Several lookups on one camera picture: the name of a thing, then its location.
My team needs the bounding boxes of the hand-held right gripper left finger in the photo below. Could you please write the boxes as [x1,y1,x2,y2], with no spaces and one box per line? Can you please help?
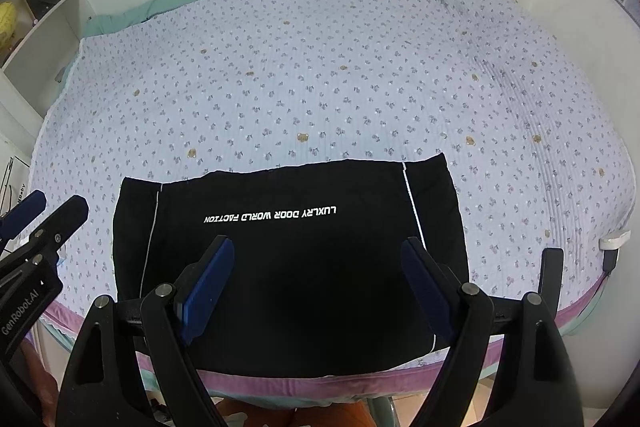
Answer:
[57,234,236,427]

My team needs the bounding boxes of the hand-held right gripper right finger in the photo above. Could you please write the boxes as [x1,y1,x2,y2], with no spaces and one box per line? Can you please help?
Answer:
[401,237,583,427]

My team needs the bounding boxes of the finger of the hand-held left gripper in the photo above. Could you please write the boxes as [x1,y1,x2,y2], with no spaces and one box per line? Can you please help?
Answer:
[0,189,47,244]
[15,195,90,260]

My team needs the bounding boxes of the black garment with white piping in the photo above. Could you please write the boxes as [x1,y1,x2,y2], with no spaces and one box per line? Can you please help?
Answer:
[111,152,470,370]

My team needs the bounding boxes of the pink bed sheet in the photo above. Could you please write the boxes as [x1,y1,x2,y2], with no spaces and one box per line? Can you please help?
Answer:
[42,277,608,400]

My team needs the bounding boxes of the black upright bar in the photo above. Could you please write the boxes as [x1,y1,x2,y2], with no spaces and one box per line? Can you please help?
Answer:
[541,248,564,308]

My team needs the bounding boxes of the white shelf unit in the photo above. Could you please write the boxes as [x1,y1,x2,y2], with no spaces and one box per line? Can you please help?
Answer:
[0,0,96,142]

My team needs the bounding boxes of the yellow plush toy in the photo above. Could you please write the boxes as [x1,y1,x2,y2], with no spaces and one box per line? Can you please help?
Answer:
[0,2,19,50]

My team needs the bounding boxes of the lilac floral quilt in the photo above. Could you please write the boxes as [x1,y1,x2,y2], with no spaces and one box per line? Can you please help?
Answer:
[27,0,633,373]

